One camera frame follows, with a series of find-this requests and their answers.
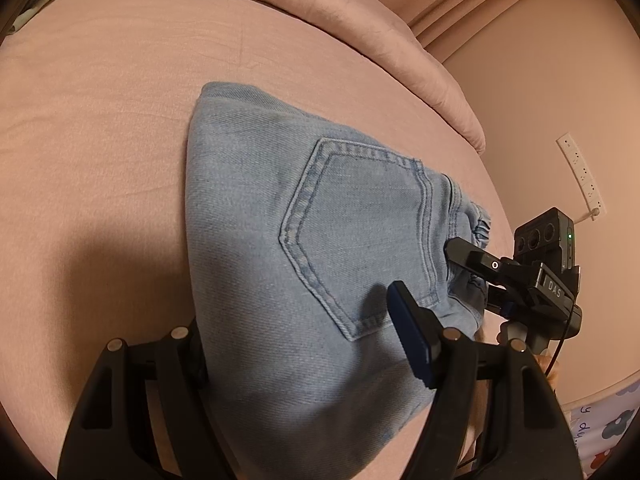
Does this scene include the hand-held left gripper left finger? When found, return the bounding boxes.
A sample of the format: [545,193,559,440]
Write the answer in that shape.
[56,317,223,480]

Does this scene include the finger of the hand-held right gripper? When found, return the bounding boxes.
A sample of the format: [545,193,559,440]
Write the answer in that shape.
[486,285,531,317]
[444,237,540,288]

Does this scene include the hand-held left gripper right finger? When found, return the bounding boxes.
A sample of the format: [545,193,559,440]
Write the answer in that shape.
[387,281,585,480]

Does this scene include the light blue denim pants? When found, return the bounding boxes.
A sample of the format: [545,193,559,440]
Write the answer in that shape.
[184,81,493,480]

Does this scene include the person's right hand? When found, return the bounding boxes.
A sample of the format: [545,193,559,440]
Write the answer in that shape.
[532,352,560,388]

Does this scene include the floral printed cloth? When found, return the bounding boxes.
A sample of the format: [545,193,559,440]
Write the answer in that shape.
[562,380,640,480]

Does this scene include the pink curtain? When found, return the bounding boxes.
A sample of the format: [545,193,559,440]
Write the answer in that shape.
[367,0,581,63]

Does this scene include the pink duvet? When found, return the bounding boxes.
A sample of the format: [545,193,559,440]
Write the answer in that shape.
[82,0,487,155]

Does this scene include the white wall power socket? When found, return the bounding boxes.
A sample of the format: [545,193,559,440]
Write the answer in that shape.
[556,132,606,222]

